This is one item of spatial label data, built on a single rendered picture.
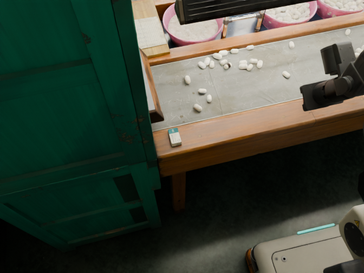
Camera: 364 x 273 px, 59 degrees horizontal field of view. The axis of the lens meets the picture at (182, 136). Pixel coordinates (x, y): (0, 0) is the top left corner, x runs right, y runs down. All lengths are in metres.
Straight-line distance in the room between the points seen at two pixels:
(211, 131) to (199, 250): 0.81
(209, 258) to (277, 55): 1.04
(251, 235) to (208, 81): 0.90
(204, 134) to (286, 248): 0.68
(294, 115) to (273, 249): 0.62
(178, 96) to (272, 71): 0.40
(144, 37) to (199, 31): 0.25
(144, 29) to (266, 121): 0.64
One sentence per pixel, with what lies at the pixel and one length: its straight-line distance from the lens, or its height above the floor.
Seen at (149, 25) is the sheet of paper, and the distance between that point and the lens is 1.45.
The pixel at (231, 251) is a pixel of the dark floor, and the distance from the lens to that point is 1.78.
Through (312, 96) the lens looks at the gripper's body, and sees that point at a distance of 0.88.
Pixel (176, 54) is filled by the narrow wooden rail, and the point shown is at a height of 0.76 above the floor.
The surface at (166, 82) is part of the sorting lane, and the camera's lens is 1.28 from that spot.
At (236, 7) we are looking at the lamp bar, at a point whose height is 1.07.
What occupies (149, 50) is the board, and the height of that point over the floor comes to 0.78.
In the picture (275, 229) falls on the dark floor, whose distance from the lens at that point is 1.86.
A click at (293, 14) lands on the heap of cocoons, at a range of 1.66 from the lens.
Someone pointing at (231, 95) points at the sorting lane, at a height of 0.74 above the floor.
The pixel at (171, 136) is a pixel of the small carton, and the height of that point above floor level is 0.78.
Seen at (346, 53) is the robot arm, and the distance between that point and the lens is 0.80.
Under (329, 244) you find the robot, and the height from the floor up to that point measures 0.28.
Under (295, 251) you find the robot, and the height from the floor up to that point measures 0.28.
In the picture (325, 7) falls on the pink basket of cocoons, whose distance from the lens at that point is 1.70.
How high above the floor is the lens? 1.74
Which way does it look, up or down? 61 degrees down
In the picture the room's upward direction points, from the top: straight up
